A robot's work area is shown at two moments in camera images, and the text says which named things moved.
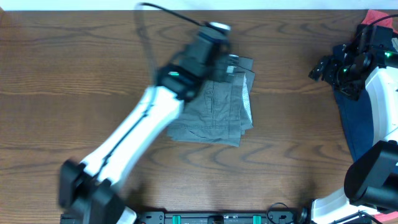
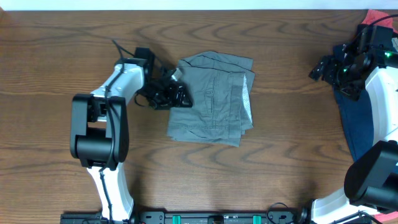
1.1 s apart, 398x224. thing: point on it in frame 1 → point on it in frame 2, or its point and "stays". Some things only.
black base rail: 241,217 stays
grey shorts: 221,112 stays
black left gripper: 222,69 → 171,98
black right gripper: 329,75 stays
